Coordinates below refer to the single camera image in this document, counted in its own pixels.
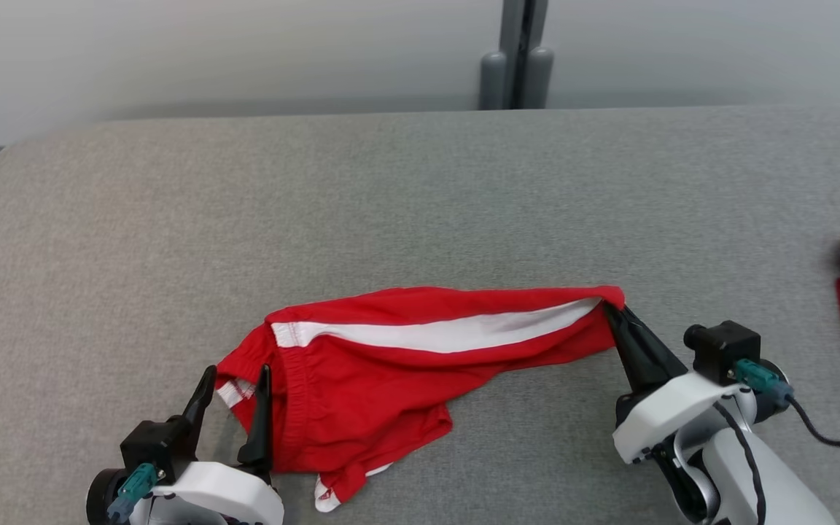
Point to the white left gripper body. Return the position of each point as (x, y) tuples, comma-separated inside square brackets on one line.
[(223, 492)]

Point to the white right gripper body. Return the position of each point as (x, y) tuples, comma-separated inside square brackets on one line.
[(668, 415)]

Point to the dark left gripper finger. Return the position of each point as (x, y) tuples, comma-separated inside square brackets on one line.
[(203, 405), (261, 430)]

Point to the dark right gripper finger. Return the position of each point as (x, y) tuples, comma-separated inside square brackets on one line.
[(652, 354), (625, 364)]

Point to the red shorts with white stripe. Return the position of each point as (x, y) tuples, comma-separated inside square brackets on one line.
[(362, 394)]

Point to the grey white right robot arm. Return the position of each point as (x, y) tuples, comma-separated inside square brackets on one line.
[(792, 488)]

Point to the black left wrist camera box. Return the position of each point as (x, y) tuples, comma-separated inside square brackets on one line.
[(154, 448)]

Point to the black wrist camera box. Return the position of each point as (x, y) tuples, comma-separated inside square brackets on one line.
[(154, 448), (722, 354)]

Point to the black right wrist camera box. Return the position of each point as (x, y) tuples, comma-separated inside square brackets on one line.
[(722, 354)]

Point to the grey partition post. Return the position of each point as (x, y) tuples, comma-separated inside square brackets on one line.
[(516, 51)]

